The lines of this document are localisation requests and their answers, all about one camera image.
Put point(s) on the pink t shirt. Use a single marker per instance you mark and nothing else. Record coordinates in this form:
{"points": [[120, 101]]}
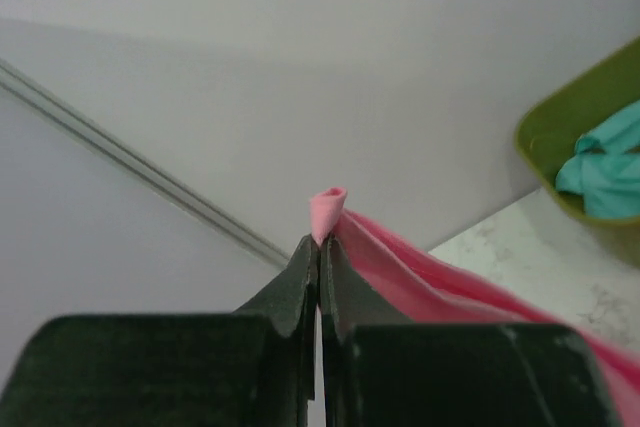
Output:
{"points": [[427, 290]]}

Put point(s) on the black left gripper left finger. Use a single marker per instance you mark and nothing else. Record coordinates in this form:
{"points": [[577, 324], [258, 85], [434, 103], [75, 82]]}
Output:
{"points": [[253, 366]]}

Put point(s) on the left aluminium frame post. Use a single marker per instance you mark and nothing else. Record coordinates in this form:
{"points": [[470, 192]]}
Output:
{"points": [[77, 125]]}

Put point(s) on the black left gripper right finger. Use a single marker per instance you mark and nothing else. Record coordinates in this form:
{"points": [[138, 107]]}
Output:
{"points": [[382, 369]]}

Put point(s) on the teal t shirt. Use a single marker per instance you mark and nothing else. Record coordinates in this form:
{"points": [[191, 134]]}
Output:
{"points": [[604, 170]]}

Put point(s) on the olive green plastic bin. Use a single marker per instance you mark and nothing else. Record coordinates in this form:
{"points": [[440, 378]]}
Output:
{"points": [[546, 135]]}

